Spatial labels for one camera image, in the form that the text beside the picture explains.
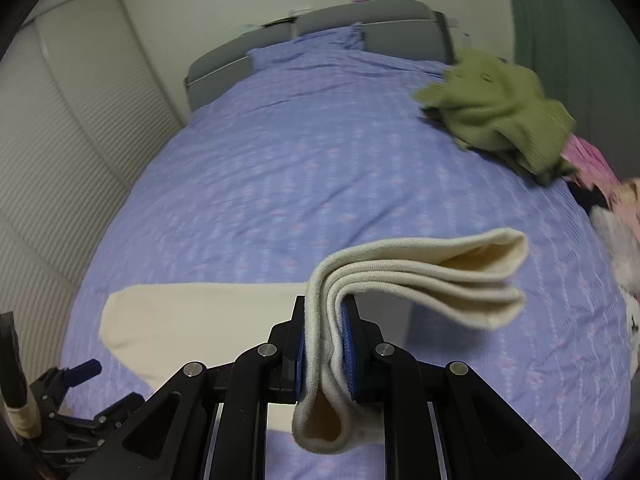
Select plain pink garment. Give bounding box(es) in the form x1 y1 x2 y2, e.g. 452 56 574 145
562 135 626 201

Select green curtain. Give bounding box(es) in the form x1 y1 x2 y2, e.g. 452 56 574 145
505 0 640 111

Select white louvered wardrobe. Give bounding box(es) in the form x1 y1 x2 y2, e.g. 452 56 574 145
0 0 186 376

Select grey padded headboard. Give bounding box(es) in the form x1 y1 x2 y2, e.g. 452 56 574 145
185 0 458 111

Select bed with purple sheet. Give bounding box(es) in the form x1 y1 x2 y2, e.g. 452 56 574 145
60 27 633 480

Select white crumpled cloth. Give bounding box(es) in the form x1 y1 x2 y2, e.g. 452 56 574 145
590 207 640 301

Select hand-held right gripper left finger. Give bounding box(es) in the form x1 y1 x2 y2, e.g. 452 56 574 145
75 296 307 480

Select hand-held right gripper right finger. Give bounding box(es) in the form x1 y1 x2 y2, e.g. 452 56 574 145
342 294 581 480

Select cream pants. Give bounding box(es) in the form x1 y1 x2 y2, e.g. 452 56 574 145
100 227 530 456

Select green knitted garment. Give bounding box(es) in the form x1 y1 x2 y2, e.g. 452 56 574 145
414 47 578 186

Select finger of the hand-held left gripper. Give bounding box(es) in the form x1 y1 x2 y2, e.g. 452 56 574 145
92 391 147 428
60 359 103 390

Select black bar with beige tape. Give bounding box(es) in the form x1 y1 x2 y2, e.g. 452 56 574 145
0 311 42 438

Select blue patterned pillow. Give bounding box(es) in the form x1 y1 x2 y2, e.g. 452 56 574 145
247 22 368 73

